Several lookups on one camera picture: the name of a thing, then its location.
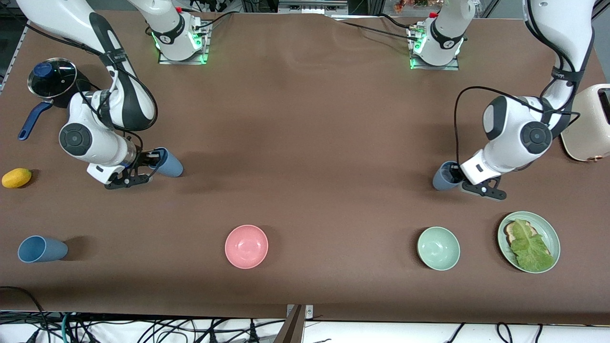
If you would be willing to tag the green lettuce leaf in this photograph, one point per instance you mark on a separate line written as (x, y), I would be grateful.
(531, 247)

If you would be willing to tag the yellow lemon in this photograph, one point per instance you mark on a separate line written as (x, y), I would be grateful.
(16, 177)

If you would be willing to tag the toast bread slice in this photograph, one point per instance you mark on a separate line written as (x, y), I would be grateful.
(510, 233)

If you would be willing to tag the aluminium table edge rail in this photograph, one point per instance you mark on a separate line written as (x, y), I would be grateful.
(14, 57)

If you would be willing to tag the brown table leg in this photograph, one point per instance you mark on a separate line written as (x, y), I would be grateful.
(291, 328)

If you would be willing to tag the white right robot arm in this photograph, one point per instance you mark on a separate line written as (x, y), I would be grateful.
(128, 95)

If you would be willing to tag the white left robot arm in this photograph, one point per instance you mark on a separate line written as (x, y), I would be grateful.
(514, 124)

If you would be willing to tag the pink bowl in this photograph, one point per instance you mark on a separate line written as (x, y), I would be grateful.
(246, 247)

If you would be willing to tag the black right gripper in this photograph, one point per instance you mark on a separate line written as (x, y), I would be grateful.
(141, 158)

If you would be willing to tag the blue plastic cup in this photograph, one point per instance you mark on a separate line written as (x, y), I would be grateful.
(442, 180)
(170, 166)
(42, 249)

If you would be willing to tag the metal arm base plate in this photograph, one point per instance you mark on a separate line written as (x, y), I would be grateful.
(452, 66)
(183, 61)

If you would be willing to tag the light green bowl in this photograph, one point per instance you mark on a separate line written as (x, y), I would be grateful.
(438, 248)

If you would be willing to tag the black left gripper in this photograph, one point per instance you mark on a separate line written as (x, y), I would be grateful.
(456, 172)

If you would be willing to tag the light green plate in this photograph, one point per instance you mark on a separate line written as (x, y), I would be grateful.
(550, 233)

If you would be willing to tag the aluminium frame profile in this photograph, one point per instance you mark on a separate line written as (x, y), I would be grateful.
(312, 5)

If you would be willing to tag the metal table bracket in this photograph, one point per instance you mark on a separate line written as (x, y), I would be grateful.
(309, 312)

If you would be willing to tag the cream toaster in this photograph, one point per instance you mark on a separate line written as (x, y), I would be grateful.
(588, 128)

